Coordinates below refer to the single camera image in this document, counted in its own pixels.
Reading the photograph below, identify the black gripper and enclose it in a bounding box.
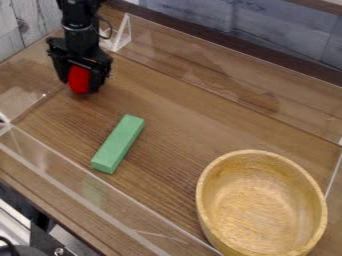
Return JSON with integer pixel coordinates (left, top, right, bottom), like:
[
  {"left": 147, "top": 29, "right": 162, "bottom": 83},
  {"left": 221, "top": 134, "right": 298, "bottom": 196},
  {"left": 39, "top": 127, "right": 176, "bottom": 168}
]
[{"left": 46, "top": 25, "right": 113, "bottom": 93}]

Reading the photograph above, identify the red plush fruit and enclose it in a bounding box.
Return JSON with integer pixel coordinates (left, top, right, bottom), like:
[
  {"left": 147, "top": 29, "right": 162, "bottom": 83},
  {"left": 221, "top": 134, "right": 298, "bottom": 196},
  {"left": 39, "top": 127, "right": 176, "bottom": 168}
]
[{"left": 69, "top": 65, "right": 91, "bottom": 94}]

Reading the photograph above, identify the wooden bowl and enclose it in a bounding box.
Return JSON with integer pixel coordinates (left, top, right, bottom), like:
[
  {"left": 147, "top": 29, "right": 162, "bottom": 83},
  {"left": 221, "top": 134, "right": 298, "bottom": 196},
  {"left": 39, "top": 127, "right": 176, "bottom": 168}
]
[{"left": 196, "top": 149, "right": 328, "bottom": 256}]

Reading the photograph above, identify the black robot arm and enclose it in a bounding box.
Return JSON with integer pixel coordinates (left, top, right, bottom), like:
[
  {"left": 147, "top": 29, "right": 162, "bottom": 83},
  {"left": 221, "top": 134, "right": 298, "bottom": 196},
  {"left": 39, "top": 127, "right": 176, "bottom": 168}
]
[{"left": 46, "top": 0, "right": 114, "bottom": 94}]

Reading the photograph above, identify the green rectangular block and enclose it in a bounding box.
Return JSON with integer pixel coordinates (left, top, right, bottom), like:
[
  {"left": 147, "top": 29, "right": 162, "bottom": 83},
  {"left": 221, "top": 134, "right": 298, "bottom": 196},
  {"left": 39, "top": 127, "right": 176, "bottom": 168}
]
[{"left": 91, "top": 115, "right": 145, "bottom": 174}]

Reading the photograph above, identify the clear acrylic corner bracket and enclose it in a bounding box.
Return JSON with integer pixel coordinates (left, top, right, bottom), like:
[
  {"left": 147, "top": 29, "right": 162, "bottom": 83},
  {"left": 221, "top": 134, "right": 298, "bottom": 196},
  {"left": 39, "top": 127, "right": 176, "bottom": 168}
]
[{"left": 101, "top": 14, "right": 133, "bottom": 52}]

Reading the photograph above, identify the clear acrylic enclosure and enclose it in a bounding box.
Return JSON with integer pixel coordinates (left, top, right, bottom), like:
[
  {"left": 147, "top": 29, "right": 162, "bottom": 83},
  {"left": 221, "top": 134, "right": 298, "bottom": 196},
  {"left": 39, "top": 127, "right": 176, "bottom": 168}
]
[{"left": 0, "top": 16, "right": 342, "bottom": 256}]

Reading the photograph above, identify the black clamp bracket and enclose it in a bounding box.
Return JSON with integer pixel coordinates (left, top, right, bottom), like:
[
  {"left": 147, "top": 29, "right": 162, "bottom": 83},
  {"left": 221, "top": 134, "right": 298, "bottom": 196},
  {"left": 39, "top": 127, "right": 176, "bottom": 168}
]
[{"left": 30, "top": 222, "right": 78, "bottom": 256}]

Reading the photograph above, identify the black cable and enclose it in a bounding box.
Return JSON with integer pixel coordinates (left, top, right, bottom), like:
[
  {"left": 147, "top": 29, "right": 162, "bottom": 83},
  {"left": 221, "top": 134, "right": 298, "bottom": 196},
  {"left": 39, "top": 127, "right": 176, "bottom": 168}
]
[{"left": 0, "top": 235, "right": 22, "bottom": 256}]

